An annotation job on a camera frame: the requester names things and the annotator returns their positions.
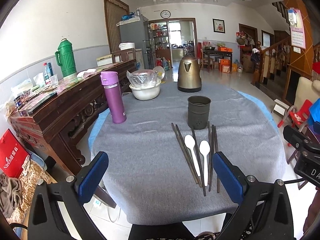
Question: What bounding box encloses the blue plastic bag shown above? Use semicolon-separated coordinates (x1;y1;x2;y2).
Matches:
308;99;320;126

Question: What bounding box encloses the dark wooden sideboard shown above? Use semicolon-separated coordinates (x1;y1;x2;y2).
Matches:
9;59;137;177

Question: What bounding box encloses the white plastic spoon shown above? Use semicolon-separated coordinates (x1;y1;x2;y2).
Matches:
199;140;210;187
184;134;200;177

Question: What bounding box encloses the wooden stair railing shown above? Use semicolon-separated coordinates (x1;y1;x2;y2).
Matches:
251;37;291;88

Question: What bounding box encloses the round wall clock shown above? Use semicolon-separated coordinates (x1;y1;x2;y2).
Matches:
160;10;171;19

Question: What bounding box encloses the dark chopstick four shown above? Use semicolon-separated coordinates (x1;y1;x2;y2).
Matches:
207;121;212;183

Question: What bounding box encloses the dark chopstick two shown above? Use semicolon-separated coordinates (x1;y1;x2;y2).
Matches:
175;124;202;188

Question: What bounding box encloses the small white step stool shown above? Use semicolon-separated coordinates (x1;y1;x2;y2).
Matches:
272;99;289;116

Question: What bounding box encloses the framed wall picture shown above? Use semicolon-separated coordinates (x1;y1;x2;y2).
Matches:
213;19;225;34

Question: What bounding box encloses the steel bowl in plastic bag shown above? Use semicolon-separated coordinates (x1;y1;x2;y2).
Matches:
126;69;158;88

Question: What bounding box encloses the purple thermos bottle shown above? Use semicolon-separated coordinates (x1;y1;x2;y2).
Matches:
100;71;126;124

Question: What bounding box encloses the wall calendar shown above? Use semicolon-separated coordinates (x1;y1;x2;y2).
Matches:
287;8;306;49

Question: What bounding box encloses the grey refrigerator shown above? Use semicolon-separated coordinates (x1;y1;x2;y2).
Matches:
117;15;155;69

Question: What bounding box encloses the grey table cloth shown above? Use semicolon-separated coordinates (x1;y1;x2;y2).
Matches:
90;83;286;225

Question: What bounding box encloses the red paper bag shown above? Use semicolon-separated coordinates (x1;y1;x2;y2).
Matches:
0;129;28;178

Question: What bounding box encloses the dark chopstick six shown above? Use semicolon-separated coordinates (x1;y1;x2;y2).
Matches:
214;126;220;193

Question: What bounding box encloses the green thermos jug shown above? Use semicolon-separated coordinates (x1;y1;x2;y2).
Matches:
55;38;76;78

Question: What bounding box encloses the white plastic basin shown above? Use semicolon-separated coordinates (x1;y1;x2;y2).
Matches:
129;81;161;101

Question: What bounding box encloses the dark chopstick five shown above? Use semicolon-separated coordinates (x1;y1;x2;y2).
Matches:
208;125;215;192

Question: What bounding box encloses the dark grey utensil holder cup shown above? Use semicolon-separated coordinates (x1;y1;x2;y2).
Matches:
188;96;211;129

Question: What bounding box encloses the red plastic child chair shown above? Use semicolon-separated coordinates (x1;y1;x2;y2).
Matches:
277;99;313;132

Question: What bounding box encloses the small white desk fan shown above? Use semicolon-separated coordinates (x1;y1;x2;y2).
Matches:
153;66;165;83

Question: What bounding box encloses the bronze electric kettle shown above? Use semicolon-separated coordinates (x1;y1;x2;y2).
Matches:
177;55;202;93

